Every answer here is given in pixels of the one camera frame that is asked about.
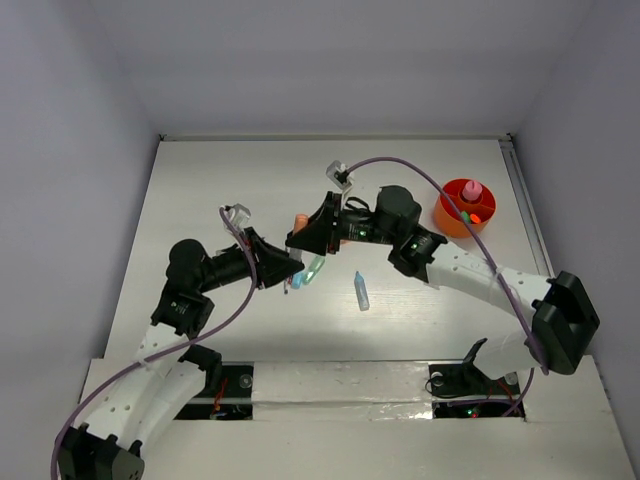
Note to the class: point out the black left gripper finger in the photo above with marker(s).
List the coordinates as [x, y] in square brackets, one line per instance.
[257, 244]
[274, 268]

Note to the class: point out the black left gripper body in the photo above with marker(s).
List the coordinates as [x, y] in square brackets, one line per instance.
[230, 266]

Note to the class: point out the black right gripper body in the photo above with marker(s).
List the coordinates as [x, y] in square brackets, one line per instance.
[356, 224]

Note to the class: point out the orange marker cap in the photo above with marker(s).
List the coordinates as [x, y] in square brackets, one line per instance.
[301, 221]

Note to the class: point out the orange tip clear highlighter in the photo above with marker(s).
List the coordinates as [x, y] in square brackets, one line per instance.
[296, 254]

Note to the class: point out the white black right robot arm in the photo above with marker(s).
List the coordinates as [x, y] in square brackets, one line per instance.
[558, 313]

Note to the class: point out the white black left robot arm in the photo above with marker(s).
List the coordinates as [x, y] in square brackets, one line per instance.
[110, 432]

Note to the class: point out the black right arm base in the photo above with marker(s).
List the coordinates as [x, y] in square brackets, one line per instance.
[461, 391]

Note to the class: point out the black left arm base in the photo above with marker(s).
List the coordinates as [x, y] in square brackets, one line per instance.
[229, 400]

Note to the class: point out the mint green highlighter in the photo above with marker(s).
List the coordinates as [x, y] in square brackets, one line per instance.
[313, 269]

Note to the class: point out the light blue marker cap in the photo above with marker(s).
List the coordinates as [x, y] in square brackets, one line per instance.
[297, 280]

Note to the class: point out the blue tip clear highlighter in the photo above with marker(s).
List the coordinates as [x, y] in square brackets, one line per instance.
[361, 292]

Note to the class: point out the orange round organizer container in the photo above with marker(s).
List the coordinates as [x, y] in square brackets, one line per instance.
[450, 204]

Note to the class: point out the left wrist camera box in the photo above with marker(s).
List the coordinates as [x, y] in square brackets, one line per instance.
[235, 216]

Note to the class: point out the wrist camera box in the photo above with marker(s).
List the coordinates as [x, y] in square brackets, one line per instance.
[235, 216]
[337, 172]

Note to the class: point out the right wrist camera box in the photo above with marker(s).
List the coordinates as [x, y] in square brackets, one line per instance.
[337, 172]

